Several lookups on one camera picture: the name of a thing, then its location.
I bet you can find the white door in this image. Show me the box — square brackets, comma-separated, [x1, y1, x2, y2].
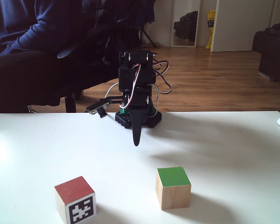
[210, 0, 279, 53]

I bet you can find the black chair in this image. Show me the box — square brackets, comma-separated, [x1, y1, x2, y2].
[56, 44, 84, 113]

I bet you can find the red-topped wooden cube with marker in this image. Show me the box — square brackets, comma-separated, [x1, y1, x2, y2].
[54, 175, 97, 224]

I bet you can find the person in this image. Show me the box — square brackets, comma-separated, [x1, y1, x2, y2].
[0, 0, 123, 113]

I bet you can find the yellow bag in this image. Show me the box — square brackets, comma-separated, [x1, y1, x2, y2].
[205, 9, 217, 49]

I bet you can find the wall mirror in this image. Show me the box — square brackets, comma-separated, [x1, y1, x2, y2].
[171, 0, 201, 48]

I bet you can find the black stand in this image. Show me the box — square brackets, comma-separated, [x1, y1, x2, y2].
[140, 22, 158, 49]

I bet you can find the white camera cable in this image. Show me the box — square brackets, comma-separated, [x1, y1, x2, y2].
[105, 83, 120, 99]

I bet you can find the black sofa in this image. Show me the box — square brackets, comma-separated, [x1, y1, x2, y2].
[252, 19, 280, 89]

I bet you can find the red white black servo cable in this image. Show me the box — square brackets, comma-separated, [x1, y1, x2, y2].
[121, 64, 142, 109]

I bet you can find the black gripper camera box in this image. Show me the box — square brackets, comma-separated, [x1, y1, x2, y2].
[87, 97, 111, 118]

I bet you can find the looped servo cable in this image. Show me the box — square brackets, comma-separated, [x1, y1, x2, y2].
[151, 53, 173, 112]

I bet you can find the green-topped wooden cube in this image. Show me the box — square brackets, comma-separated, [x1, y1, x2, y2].
[155, 166, 192, 210]

